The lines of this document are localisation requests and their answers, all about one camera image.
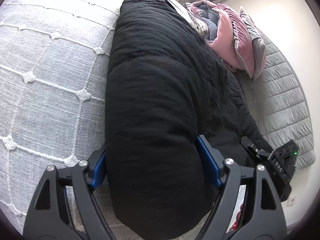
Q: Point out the white wall socket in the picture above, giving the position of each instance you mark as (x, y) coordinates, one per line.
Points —
(291, 200)

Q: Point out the long black quilted coat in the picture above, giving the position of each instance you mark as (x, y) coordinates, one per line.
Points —
(165, 87)

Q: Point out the pink velvet pillow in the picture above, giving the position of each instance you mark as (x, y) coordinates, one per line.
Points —
(241, 40)

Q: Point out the grey satin pillow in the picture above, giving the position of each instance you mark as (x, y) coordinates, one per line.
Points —
(258, 43)

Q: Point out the grey quilted bedspread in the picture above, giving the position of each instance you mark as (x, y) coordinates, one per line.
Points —
(54, 57)

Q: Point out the grey padded headboard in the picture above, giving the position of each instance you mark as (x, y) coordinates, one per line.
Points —
(277, 103)

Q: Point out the folded pink grey duvet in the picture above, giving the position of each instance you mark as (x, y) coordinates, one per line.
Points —
(217, 30)

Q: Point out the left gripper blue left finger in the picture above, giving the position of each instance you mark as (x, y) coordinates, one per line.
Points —
(49, 215)

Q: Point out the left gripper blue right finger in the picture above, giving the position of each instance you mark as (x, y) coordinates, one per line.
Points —
(261, 215)

